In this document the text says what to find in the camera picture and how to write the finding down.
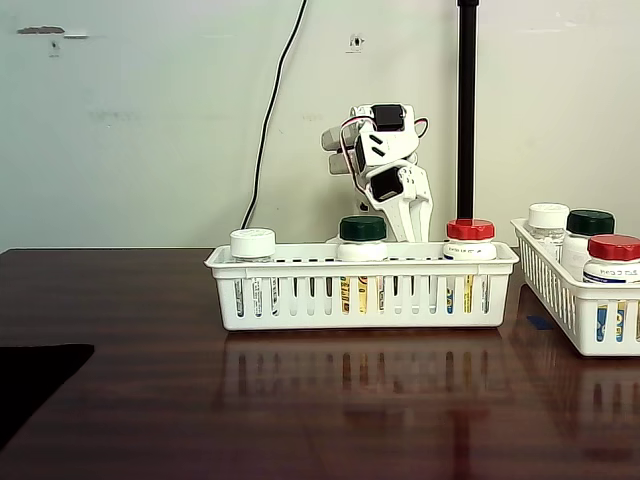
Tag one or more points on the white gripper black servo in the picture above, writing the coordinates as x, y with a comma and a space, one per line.
403, 209

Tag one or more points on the black vertical pole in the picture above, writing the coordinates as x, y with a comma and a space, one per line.
467, 100

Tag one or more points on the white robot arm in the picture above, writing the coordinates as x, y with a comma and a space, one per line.
382, 145

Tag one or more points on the green-capped bottle basket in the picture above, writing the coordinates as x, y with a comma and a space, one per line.
590, 222

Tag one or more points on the green-capped bottle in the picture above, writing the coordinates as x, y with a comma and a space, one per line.
362, 229

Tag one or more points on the blue tape piece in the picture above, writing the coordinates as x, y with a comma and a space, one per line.
540, 323

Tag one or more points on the black mat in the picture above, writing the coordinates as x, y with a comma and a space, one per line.
30, 380

